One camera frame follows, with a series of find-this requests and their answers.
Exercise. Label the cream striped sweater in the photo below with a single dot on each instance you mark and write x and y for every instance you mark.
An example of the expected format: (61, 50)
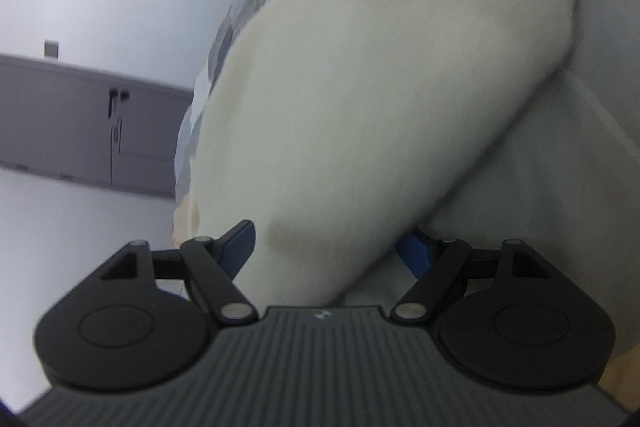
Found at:
(375, 82)

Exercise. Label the grey light switch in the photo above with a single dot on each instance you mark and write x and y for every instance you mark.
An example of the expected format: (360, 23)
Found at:
(51, 49)

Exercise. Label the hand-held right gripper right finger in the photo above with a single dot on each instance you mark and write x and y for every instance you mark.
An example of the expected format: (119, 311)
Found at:
(415, 254)

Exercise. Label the grey door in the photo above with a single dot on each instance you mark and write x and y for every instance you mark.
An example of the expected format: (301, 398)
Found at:
(60, 122)

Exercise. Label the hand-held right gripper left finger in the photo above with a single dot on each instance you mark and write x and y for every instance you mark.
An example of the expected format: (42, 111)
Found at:
(239, 247)

